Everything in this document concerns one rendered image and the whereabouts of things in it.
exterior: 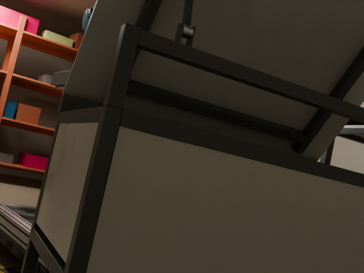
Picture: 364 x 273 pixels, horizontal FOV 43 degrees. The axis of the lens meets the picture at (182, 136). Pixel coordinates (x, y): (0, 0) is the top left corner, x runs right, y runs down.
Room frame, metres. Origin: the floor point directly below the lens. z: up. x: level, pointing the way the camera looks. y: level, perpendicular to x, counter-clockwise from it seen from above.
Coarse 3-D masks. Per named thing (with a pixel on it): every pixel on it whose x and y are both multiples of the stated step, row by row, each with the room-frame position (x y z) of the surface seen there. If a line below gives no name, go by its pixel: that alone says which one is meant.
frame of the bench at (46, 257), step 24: (72, 120) 1.37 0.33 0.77; (96, 120) 1.11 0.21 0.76; (120, 120) 1.07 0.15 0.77; (144, 120) 1.09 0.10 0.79; (96, 144) 1.06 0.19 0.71; (192, 144) 1.15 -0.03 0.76; (216, 144) 1.18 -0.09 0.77; (240, 144) 1.21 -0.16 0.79; (48, 168) 1.56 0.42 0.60; (96, 168) 1.06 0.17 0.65; (312, 168) 1.32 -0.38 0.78; (336, 168) 1.35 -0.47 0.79; (96, 192) 1.06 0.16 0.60; (96, 216) 1.07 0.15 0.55; (48, 240) 1.41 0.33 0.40; (72, 240) 1.08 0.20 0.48; (24, 264) 1.56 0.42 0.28; (48, 264) 1.24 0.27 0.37; (72, 264) 1.06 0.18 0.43
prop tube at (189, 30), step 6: (186, 0) 1.15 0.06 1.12; (192, 0) 1.15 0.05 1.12; (186, 6) 1.14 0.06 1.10; (192, 6) 1.15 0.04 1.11; (186, 12) 1.14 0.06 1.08; (186, 18) 1.13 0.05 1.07; (186, 24) 1.13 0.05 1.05; (186, 30) 1.12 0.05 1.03; (192, 30) 1.13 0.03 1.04; (186, 36) 1.13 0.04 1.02
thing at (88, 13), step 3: (93, 6) 2.22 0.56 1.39; (87, 9) 2.23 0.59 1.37; (84, 12) 2.27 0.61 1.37; (87, 12) 2.22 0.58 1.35; (90, 12) 2.21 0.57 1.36; (84, 15) 2.26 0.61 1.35; (87, 15) 2.21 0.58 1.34; (90, 15) 2.21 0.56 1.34; (84, 18) 2.25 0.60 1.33; (87, 18) 2.21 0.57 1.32; (84, 21) 2.25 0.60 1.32; (87, 21) 2.21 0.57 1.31; (84, 24) 2.24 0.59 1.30; (87, 24) 2.21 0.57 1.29; (84, 27) 2.24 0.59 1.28; (84, 30) 2.26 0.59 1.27
